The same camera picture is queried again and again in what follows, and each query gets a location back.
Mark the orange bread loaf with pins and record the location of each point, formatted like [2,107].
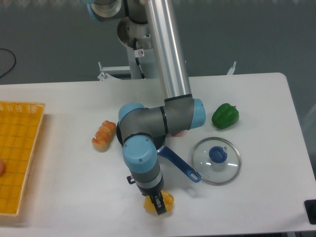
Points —
[104,136]

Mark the yellow woven basket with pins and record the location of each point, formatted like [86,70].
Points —
[20,124]

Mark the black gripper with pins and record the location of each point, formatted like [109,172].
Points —
[152,189]

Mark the green bell pepper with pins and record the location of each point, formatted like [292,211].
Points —
[225,116]

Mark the yellow bell pepper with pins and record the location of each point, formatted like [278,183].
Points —
[168,200]

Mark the glass lid blue knob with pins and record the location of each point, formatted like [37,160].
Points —
[216,160]

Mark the orange item in basket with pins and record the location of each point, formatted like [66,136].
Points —
[2,166]

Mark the black device table corner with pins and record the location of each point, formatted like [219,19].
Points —
[310,206]

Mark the dark saucepan blue handle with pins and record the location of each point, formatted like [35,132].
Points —
[170,155]

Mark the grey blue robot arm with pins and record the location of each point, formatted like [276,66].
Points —
[142,131]

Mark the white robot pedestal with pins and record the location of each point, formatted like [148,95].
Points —
[137,40]

